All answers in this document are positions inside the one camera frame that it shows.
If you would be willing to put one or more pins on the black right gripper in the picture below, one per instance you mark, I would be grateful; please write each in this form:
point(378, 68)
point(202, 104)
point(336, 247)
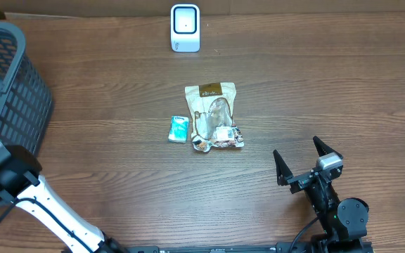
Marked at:
point(301, 181)

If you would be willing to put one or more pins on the beige dried food pouch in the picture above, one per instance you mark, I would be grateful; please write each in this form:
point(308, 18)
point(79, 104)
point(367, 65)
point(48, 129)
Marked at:
point(211, 109)

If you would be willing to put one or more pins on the white barcode scanner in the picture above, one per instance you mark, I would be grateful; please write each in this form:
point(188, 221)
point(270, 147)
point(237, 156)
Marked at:
point(185, 28)

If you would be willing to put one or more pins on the grey plastic mesh basket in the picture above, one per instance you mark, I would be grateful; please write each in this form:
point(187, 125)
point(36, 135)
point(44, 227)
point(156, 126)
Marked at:
point(26, 102)

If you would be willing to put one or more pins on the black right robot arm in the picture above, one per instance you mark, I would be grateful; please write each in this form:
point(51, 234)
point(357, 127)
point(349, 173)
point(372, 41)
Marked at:
point(340, 225)

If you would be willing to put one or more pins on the teal tissue pack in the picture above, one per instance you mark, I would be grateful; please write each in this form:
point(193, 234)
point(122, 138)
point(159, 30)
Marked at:
point(178, 129)

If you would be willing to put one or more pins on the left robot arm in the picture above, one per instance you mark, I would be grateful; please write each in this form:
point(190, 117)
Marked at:
point(23, 186)

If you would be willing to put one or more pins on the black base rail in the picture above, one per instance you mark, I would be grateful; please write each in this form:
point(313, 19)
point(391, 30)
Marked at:
point(209, 249)

